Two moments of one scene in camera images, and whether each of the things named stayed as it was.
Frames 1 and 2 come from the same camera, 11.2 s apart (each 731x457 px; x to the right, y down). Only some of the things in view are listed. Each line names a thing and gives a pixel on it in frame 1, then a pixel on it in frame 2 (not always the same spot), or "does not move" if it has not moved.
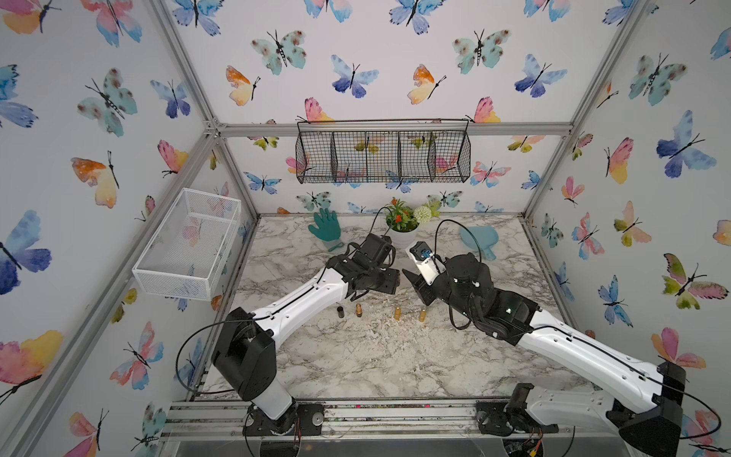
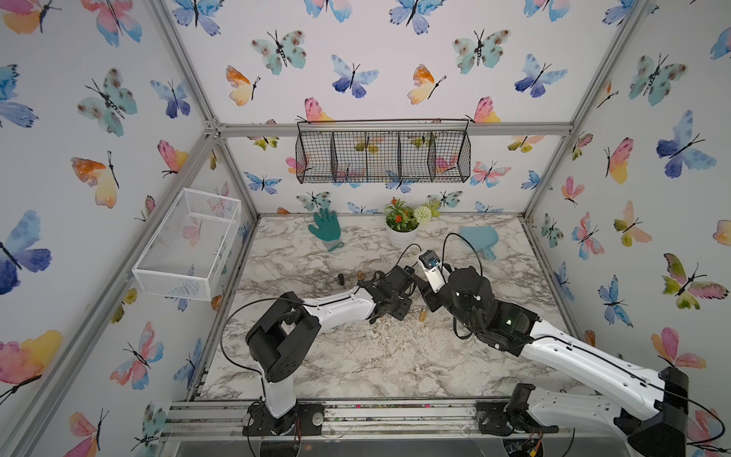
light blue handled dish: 485,236 does not move
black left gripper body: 384,282 → 399,308
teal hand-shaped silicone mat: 328,226 does not move
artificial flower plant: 403,218 does not move
